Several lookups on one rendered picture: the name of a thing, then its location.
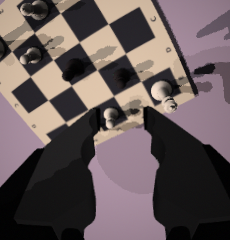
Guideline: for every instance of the black and cream chessboard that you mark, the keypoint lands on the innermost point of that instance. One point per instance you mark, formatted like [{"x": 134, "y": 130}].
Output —
[{"x": 104, "y": 35}]

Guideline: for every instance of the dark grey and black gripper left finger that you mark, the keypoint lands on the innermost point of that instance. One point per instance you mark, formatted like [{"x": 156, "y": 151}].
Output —
[{"x": 53, "y": 188}]

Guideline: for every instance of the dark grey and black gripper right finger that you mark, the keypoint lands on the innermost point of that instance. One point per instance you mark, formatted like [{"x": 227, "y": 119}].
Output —
[{"x": 192, "y": 185}]

